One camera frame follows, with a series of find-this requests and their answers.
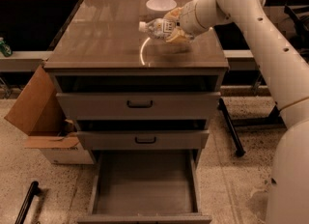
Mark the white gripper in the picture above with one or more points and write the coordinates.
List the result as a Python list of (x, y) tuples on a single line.
[(187, 17)]

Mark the clear plastic bottle white cap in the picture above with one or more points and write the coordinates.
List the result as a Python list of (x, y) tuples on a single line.
[(160, 29)]

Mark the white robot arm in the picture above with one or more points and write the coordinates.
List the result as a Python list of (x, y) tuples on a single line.
[(287, 76)]

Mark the grey drawer cabinet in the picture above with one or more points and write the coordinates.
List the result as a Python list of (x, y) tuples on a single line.
[(103, 51)]

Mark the top grey drawer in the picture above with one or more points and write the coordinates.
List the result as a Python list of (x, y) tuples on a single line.
[(138, 106)]

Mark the grey drawer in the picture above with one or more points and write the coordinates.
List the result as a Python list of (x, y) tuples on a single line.
[(145, 187), (143, 134), (138, 106)]

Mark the middle grey drawer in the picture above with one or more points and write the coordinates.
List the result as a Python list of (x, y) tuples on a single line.
[(143, 134)]

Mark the bottom grey drawer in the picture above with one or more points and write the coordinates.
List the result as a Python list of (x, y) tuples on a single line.
[(145, 187)]

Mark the green bottle on ledge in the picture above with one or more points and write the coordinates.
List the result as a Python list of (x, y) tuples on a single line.
[(5, 48)]

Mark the white ceramic bowl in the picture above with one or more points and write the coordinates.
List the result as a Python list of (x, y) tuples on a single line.
[(159, 8)]

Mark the black table stand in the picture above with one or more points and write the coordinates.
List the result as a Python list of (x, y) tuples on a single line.
[(272, 119)]

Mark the open cardboard box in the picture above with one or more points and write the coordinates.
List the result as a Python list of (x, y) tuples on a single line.
[(38, 114)]

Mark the black bar on floor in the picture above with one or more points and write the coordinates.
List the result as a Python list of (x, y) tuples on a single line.
[(33, 191)]

